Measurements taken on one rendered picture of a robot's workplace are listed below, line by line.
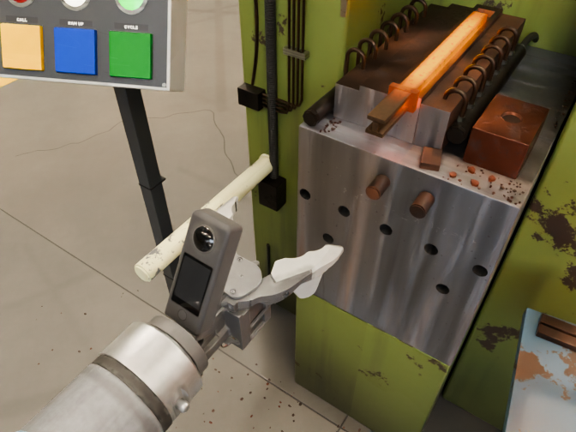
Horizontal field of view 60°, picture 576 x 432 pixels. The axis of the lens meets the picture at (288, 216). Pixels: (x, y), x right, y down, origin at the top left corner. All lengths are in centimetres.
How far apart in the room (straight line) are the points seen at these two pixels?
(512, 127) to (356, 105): 25
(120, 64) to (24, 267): 127
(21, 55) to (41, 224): 127
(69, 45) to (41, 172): 155
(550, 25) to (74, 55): 94
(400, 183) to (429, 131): 9
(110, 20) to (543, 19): 86
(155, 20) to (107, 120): 183
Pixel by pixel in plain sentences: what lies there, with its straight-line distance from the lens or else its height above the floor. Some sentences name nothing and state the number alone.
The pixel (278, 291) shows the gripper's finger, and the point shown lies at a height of 100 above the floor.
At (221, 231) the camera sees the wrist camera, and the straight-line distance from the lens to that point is 45.
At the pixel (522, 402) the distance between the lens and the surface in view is 84.
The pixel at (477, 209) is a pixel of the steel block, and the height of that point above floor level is 89.
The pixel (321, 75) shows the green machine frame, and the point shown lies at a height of 90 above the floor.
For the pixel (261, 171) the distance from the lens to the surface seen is 123.
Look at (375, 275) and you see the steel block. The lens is 101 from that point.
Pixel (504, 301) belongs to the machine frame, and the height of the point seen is 50.
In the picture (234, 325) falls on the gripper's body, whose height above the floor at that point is 97.
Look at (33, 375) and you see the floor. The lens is 177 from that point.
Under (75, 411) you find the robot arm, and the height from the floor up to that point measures 102.
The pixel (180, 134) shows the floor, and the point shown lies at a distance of 252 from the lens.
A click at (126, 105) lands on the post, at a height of 83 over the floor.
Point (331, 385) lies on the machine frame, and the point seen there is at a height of 11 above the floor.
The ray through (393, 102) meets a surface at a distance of 77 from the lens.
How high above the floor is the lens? 140
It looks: 44 degrees down
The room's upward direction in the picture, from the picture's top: straight up
